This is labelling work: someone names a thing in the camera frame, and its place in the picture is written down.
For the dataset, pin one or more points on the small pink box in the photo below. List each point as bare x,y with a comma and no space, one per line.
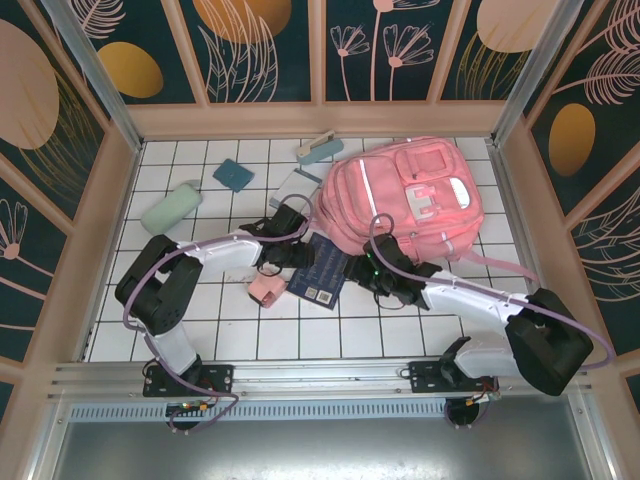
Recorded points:
267,292

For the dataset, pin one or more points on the dark blue barcode book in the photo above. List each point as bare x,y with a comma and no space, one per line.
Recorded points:
322,270

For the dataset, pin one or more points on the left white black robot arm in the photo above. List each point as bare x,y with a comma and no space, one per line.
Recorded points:
220,250

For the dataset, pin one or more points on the pink backpack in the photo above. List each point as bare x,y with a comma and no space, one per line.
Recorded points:
400,190

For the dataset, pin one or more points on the right small connector board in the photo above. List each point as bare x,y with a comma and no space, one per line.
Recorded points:
482,399

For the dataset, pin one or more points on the aluminium mounting rail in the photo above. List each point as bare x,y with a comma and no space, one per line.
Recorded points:
320,375

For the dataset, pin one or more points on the aluminium corner post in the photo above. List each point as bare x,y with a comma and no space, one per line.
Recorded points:
530,65
90,65

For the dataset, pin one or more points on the grey notebook teal spine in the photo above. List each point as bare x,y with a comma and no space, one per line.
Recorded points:
295,190

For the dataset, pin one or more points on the mint green pencil case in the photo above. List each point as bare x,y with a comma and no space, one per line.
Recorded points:
170,207

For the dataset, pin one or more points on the left aluminium corner post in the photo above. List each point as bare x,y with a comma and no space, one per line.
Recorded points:
90,65

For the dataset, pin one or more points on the right aluminium corner post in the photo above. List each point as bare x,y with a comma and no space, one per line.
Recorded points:
530,65

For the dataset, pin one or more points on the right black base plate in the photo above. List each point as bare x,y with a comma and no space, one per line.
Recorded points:
425,377

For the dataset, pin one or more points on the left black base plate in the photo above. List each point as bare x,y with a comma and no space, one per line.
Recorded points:
220,380

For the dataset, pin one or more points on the teal wallet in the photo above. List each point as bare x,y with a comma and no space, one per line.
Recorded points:
232,175

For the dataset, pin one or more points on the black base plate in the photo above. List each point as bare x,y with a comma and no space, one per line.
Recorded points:
220,380
425,377

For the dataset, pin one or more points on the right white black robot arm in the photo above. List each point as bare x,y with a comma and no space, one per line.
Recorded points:
470,300

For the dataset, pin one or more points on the beige blue stapler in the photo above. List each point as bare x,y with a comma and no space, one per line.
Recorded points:
320,147

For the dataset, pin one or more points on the small connector board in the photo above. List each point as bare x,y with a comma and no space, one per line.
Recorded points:
187,406
482,399

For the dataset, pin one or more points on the left small connector board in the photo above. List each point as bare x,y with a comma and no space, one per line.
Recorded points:
187,406

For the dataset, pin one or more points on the left aluminium side rail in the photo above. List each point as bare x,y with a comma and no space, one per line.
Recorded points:
127,190

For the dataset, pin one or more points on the grey steel sheet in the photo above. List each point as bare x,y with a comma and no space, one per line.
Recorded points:
320,450

